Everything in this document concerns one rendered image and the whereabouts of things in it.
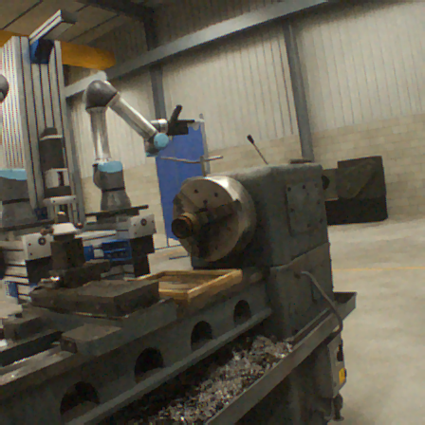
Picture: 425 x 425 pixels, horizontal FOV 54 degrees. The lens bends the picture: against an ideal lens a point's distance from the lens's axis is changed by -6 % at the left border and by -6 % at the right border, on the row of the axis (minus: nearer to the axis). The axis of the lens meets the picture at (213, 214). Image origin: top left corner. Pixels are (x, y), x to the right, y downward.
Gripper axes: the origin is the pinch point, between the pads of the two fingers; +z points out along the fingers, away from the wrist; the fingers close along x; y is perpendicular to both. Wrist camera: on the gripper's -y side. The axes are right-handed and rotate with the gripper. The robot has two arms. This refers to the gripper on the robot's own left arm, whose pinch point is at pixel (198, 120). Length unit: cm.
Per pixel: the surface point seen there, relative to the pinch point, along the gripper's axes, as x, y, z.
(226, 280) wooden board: 102, 56, -44
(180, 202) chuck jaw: 73, 33, -45
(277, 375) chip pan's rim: 115, 88, -34
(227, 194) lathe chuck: 86, 30, -32
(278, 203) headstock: 86, 36, -10
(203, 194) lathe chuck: 76, 30, -37
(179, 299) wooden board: 109, 55, -63
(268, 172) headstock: 85, 24, -13
